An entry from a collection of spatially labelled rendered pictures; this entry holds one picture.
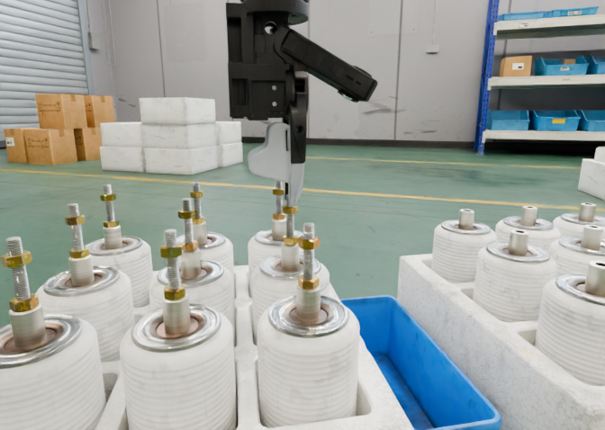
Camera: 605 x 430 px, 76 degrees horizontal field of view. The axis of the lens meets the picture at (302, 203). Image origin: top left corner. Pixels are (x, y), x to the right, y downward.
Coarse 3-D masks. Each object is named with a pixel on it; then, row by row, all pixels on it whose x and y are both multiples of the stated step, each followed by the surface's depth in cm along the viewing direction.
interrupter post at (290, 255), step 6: (282, 246) 47; (288, 246) 46; (294, 246) 46; (282, 252) 47; (288, 252) 46; (294, 252) 46; (282, 258) 47; (288, 258) 46; (294, 258) 46; (282, 264) 47; (288, 264) 46; (294, 264) 47; (288, 270) 47; (294, 270) 47
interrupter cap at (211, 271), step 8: (208, 264) 48; (216, 264) 48; (160, 272) 45; (208, 272) 46; (216, 272) 46; (160, 280) 43; (184, 280) 44; (192, 280) 43; (200, 280) 43; (208, 280) 43; (216, 280) 44
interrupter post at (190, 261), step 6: (186, 252) 44; (192, 252) 44; (198, 252) 45; (180, 258) 45; (186, 258) 44; (192, 258) 44; (198, 258) 45; (186, 264) 44; (192, 264) 44; (198, 264) 45; (186, 270) 44; (192, 270) 45; (198, 270) 45; (186, 276) 45; (192, 276) 45
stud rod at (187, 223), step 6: (186, 198) 44; (186, 204) 43; (186, 210) 43; (186, 222) 44; (192, 222) 44; (186, 228) 44; (192, 228) 44; (186, 234) 44; (192, 234) 44; (186, 240) 44; (192, 240) 45
